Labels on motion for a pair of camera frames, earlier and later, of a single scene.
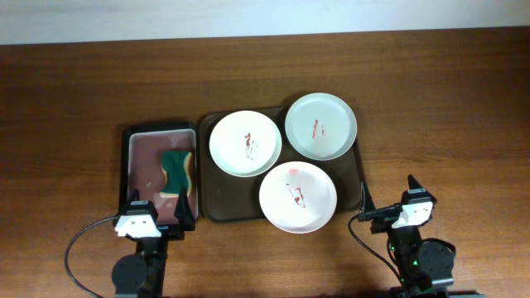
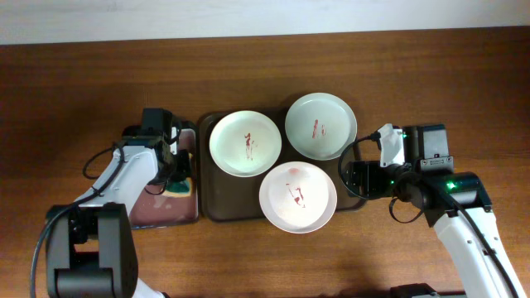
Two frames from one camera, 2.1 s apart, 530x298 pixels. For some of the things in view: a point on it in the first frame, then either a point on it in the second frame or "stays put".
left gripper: (183, 216) -> (183, 156)
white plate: (245, 143) stays put
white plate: (320, 127) stays put
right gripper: (383, 218) -> (371, 169)
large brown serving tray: (224, 197) stays put
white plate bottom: (298, 197) stays put
